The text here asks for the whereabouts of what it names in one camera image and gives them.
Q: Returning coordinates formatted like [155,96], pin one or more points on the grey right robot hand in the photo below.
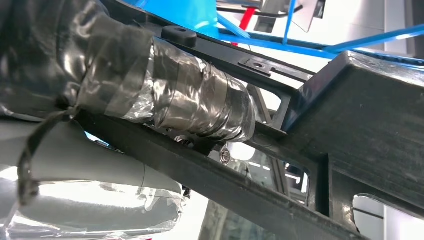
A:
[109,76]

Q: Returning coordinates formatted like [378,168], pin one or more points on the red barrier belt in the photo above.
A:
[245,20]

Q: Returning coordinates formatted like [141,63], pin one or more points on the blue metal shelf rack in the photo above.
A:
[185,13]

